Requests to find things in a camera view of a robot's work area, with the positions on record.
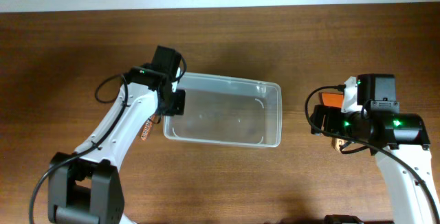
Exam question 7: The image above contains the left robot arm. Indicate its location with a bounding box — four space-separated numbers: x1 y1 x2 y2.
44 46 187 224

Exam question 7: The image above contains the orange socket bit rail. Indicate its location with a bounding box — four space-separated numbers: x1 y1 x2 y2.
140 118 154 141

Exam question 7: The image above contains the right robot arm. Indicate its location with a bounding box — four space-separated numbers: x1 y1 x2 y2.
305 74 439 223

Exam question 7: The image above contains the clear plastic container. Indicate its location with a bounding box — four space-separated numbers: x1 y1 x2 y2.
162 73 283 148

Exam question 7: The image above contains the right black cable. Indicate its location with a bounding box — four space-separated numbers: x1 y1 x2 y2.
304 85 440 218

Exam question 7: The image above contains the orange scraper wooden handle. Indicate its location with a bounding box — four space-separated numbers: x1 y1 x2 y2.
319 92 347 153

